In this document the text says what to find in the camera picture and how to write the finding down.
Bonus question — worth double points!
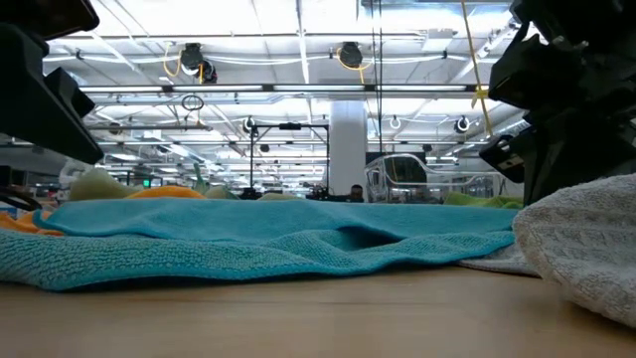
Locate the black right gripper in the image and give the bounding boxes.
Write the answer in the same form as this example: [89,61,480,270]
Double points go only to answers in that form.
[479,24,636,208]

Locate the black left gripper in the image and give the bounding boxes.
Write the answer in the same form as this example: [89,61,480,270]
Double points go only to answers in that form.
[0,22,105,165]

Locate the bright green microfiber towel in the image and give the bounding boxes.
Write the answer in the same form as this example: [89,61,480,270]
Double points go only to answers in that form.
[443,191,524,210]

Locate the orange microfiber towel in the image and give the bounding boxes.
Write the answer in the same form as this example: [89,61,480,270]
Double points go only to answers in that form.
[0,185,208,238]

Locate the blue microfiber towel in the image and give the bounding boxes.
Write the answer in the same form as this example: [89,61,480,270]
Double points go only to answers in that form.
[0,197,518,292]

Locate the grey microfiber towel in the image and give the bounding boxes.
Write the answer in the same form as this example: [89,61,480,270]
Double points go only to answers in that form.
[459,173,636,329]

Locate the white robot figure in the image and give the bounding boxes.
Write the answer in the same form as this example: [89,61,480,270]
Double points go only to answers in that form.
[58,158,94,190]

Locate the pale green towel, white tag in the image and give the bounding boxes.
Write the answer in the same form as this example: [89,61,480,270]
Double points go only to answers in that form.
[68,168,143,203]

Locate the clear plastic bin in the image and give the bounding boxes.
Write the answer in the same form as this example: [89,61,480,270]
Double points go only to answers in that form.
[365,152,523,205]

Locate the pale green towel, green hem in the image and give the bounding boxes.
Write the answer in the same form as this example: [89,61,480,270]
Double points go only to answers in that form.
[191,163,299,202]

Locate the white building pillar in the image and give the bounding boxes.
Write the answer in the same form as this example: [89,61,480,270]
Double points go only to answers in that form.
[328,98,369,198]

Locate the long LED light bar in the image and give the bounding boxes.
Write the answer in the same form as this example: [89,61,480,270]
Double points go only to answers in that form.
[78,83,471,93]

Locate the thick black cable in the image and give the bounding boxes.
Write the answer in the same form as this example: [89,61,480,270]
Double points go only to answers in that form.
[0,186,44,213]

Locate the yellow hanging cable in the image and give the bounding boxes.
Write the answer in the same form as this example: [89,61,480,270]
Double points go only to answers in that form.
[459,0,494,138]

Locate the black hanging cable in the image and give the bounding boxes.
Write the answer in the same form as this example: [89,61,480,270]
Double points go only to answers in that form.
[370,0,385,155]

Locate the distant black rig frame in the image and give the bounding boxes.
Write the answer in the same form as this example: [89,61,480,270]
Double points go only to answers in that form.
[247,121,332,201]

